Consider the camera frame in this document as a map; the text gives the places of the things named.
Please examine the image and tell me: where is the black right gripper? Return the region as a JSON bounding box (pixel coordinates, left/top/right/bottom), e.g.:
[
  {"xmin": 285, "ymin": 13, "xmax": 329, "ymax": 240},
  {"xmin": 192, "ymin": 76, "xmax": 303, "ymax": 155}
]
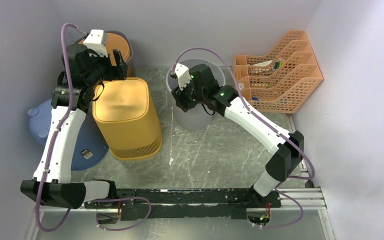
[{"xmin": 171, "ymin": 75, "xmax": 207, "ymax": 113}]

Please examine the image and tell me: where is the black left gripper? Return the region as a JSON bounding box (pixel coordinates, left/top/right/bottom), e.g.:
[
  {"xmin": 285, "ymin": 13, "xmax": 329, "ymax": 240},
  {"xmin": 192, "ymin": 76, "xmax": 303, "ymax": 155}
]
[{"xmin": 86, "ymin": 49, "xmax": 130, "ymax": 88}]

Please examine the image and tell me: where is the light grey plastic bin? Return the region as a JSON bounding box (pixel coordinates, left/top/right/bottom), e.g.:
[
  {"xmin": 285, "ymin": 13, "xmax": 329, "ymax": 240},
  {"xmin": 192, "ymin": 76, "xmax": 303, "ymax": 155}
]
[{"xmin": 165, "ymin": 58, "xmax": 226, "ymax": 130}]

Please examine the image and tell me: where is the orange plastic bin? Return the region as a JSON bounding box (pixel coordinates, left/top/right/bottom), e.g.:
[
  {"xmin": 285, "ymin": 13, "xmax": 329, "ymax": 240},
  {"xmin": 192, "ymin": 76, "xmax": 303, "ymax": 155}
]
[{"xmin": 77, "ymin": 31, "xmax": 133, "ymax": 77}]

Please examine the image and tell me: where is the yellow mesh plastic bin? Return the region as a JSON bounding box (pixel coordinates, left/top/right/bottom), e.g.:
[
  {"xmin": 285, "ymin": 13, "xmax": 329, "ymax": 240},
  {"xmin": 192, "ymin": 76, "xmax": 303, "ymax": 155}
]
[{"xmin": 92, "ymin": 77, "xmax": 163, "ymax": 161}]

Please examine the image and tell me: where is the blue plastic bin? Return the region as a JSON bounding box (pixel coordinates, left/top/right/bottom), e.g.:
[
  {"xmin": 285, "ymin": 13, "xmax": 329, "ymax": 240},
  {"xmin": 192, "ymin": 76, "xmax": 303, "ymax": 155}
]
[{"xmin": 27, "ymin": 99, "xmax": 109, "ymax": 171}]

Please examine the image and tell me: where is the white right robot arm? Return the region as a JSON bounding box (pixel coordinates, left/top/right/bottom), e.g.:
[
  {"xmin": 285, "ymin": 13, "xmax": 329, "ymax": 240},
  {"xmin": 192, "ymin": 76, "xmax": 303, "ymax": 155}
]
[{"xmin": 171, "ymin": 63, "xmax": 304, "ymax": 207}]

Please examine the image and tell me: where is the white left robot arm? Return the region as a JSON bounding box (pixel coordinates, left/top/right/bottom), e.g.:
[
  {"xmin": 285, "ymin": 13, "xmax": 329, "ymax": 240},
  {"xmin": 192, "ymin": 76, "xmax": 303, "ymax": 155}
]
[{"xmin": 20, "ymin": 43, "xmax": 128, "ymax": 209}]

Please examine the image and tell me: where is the orange plastic file organizer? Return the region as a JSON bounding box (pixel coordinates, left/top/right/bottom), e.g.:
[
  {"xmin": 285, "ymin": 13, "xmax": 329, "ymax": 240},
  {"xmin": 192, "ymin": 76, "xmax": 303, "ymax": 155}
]
[{"xmin": 234, "ymin": 29, "xmax": 323, "ymax": 114}]

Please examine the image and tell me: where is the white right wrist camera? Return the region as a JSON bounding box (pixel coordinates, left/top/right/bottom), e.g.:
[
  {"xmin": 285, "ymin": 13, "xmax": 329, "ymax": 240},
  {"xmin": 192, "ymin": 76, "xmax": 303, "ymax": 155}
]
[{"xmin": 170, "ymin": 63, "xmax": 192, "ymax": 91}]

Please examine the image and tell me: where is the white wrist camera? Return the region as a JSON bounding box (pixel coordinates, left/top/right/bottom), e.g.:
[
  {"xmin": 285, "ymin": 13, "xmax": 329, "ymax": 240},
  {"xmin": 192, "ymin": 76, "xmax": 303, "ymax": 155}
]
[
  {"xmin": 170, "ymin": 63, "xmax": 192, "ymax": 91},
  {"xmin": 83, "ymin": 29, "xmax": 109, "ymax": 57}
]

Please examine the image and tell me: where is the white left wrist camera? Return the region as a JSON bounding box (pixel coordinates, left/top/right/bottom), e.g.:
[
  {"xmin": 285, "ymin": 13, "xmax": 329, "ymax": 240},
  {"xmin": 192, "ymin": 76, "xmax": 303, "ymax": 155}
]
[{"xmin": 83, "ymin": 29, "xmax": 109, "ymax": 57}]

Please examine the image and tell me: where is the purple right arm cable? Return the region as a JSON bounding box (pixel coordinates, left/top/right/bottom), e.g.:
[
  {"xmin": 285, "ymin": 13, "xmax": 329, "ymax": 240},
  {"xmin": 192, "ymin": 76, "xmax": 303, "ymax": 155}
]
[{"xmin": 171, "ymin": 46, "xmax": 316, "ymax": 230}]

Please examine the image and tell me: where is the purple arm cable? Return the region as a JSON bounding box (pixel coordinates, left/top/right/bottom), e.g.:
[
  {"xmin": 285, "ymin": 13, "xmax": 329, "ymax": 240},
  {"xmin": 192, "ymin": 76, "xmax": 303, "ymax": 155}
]
[
  {"xmin": 34, "ymin": 22, "xmax": 152, "ymax": 233},
  {"xmin": 171, "ymin": 46, "xmax": 316, "ymax": 230}
]

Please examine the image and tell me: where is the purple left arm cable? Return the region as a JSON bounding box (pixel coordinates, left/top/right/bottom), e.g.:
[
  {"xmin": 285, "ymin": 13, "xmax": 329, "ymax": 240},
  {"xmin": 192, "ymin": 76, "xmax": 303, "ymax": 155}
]
[{"xmin": 34, "ymin": 22, "xmax": 152, "ymax": 233}]

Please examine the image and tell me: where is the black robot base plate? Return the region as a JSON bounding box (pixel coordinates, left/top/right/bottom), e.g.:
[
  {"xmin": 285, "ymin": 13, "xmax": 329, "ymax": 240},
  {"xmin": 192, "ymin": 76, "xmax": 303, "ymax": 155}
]
[{"xmin": 84, "ymin": 188, "xmax": 282, "ymax": 221}]

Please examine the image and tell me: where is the aluminium frame rail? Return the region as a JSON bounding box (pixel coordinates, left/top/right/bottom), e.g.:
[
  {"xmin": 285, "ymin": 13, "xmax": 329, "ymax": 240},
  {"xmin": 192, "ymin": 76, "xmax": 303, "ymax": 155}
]
[{"xmin": 20, "ymin": 111, "xmax": 327, "ymax": 229}]

